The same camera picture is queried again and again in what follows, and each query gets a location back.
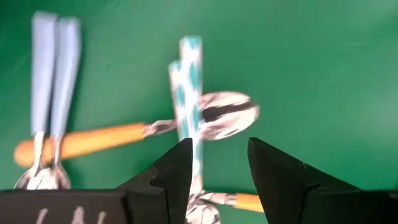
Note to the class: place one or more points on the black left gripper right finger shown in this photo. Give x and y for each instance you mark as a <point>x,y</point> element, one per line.
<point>280,180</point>

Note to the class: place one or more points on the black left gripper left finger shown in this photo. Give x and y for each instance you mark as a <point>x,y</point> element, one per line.
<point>168,180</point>

